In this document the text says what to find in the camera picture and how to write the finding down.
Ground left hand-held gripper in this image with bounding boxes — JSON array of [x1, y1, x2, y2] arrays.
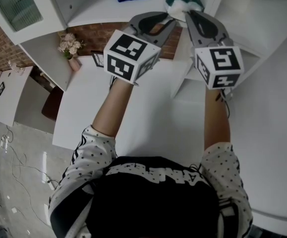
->
[[103, 11, 178, 85]]

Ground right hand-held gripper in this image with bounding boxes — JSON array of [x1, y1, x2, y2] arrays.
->
[[184, 9, 245, 91]]

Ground green and white cloth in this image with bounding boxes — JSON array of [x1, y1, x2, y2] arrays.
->
[[163, 0, 206, 22]]

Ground person's left forearm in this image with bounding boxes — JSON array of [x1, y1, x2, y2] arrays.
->
[[92, 78, 134, 137]]

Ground person's right forearm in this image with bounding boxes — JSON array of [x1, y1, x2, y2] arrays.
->
[[204, 87, 233, 150]]

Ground white desk with drawers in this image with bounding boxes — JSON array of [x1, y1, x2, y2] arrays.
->
[[0, 0, 287, 150]]

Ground small white desk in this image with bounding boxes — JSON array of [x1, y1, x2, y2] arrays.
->
[[0, 65, 47, 127]]

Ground pink vase with pale flowers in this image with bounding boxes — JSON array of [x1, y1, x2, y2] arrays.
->
[[57, 32, 87, 71]]

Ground dark brown stool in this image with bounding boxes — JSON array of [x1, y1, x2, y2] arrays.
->
[[41, 85, 64, 122]]

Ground large white table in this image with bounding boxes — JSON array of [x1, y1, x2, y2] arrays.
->
[[168, 26, 287, 237]]

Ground white glass cabinet door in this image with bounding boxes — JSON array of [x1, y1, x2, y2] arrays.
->
[[0, 0, 67, 46]]

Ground white figurine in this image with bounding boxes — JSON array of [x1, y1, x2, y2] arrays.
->
[[8, 60, 26, 75]]

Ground black standing picture frame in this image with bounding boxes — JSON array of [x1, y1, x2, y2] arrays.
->
[[90, 50, 106, 69]]

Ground white floor cable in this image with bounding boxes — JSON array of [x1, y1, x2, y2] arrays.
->
[[0, 127, 59, 230]]

